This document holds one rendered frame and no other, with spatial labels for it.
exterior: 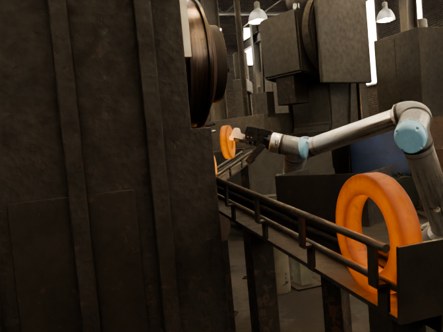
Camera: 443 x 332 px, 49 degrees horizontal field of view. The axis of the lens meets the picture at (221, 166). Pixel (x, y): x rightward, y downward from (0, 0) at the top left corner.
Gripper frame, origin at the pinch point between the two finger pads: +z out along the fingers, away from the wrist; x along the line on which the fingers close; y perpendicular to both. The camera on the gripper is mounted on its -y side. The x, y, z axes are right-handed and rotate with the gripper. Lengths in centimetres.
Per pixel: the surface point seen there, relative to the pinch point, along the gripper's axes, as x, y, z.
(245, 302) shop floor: -19, -82, -20
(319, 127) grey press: -352, 10, -14
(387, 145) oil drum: -289, 5, -87
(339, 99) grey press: -357, 45, -29
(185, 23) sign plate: 94, 34, -7
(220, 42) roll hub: 54, 35, -5
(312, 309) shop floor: -11, -72, -53
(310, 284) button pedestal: -46, -73, -49
